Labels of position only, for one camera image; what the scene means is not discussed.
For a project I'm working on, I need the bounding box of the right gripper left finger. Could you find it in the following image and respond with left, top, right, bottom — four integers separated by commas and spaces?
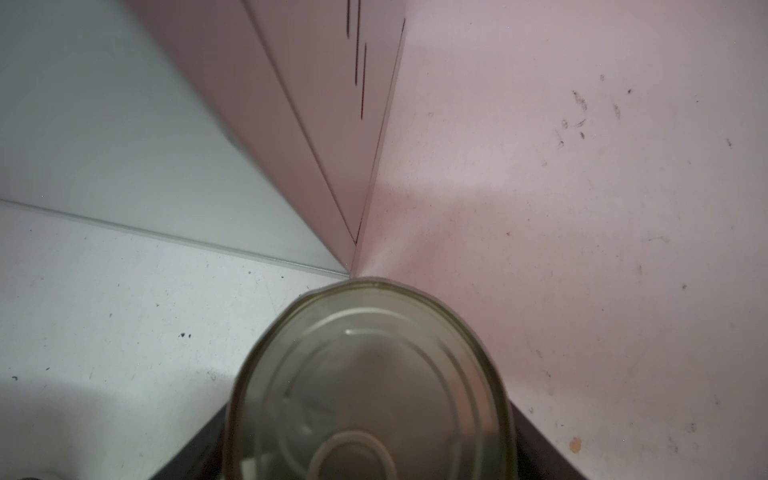
151, 405, 227, 480

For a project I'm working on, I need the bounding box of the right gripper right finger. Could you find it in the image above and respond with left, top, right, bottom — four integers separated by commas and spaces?
510, 403, 585, 480

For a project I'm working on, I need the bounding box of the dark blue labelled can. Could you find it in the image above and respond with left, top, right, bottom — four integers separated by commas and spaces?
222, 278, 518, 479

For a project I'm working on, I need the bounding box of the grey metal cabinet box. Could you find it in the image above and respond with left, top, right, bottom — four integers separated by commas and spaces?
1, 1, 406, 273

